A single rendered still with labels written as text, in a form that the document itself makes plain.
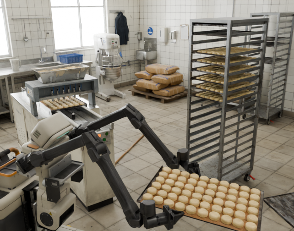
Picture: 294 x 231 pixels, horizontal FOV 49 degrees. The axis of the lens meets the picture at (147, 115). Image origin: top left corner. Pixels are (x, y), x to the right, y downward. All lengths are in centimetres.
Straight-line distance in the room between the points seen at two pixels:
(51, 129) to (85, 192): 140
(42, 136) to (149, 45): 651
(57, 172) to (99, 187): 125
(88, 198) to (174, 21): 526
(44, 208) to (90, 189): 110
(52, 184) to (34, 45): 513
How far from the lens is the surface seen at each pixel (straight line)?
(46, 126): 194
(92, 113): 341
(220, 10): 691
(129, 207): 157
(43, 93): 358
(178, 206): 165
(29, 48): 690
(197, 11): 725
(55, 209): 219
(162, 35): 778
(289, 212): 357
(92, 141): 156
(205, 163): 395
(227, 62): 306
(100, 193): 333
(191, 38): 332
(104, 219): 329
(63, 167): 214
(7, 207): 227
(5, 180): 233
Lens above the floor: 194
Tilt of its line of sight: 19 degrees down
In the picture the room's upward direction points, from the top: 1 degrees counter-clockwise
